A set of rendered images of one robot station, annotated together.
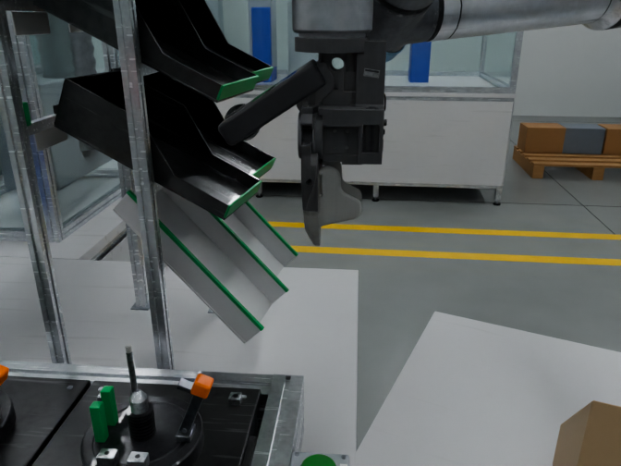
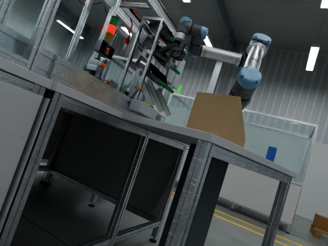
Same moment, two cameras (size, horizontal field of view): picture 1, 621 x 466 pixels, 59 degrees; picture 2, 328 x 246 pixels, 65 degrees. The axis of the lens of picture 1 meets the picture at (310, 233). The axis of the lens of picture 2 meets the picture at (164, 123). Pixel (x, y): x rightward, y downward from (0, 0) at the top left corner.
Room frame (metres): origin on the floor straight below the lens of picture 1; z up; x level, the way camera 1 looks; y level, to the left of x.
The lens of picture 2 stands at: (-0.92, -0.64, 0.77)
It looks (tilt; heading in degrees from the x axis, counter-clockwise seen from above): 5 degrees up; 20
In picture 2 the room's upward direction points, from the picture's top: 18 degrees clockwise
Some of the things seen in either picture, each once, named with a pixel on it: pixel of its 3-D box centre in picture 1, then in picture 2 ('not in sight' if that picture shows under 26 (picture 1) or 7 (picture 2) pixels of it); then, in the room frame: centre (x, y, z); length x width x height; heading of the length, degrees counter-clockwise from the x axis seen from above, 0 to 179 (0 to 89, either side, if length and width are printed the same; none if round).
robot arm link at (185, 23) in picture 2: not in sight; (184, 27); (0.55, -0.02, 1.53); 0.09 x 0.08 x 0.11; 107
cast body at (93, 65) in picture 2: not in sight; (93, 64); (0.18, 0.24, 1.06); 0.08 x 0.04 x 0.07; 85
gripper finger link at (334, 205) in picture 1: (333, 209); (170, 64); (0.53, -0.02, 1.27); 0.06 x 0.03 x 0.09; 85
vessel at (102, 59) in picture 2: not in sight; (101, 67); (1.19, 0.95, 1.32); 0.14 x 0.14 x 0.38
